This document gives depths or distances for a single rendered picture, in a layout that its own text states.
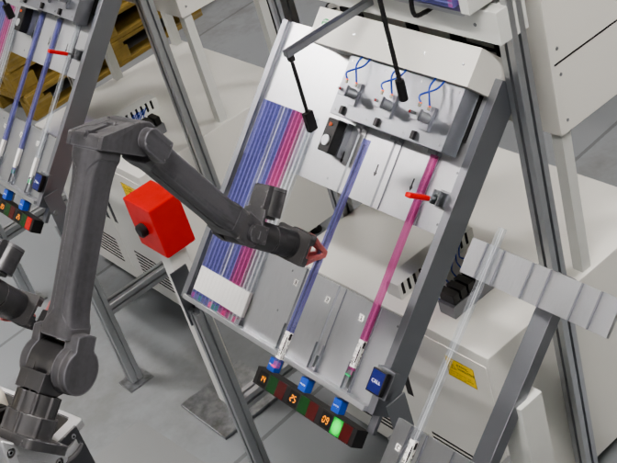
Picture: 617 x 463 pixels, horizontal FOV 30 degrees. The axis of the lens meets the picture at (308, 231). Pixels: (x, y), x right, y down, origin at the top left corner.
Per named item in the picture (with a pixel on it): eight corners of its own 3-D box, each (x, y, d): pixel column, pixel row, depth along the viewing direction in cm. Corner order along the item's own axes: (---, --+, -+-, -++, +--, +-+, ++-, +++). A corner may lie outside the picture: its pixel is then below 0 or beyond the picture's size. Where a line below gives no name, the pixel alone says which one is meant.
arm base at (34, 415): (-22, 428, 181) (27, 449, 174) (-6, 378, 182) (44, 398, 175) (18, 435, 188) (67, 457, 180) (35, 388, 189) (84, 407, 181)
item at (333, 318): (379, 407, 234) (368, 406, 232) (197, 296, 282) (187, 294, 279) (412, 321, 233) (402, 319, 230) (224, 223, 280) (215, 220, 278)
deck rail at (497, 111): (392, 418, 235) (372, 415, 230) (385, 413, 236) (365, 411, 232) (521, 88, 229) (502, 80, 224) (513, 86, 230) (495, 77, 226)
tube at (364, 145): (279, 368, 238) (275, 368, 237) (275, 367, 239) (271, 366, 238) (371, 141, 235) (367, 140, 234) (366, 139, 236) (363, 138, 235)
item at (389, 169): (453, 240, 233) (437, 235, 229) (257, 156, 280) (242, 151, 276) (512, 86, 230) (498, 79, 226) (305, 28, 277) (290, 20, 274)
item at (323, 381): (385, 414, 236) (362, 411, 231) (204, 302, 283) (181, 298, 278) (387, 409, 236) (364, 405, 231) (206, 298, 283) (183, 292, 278)
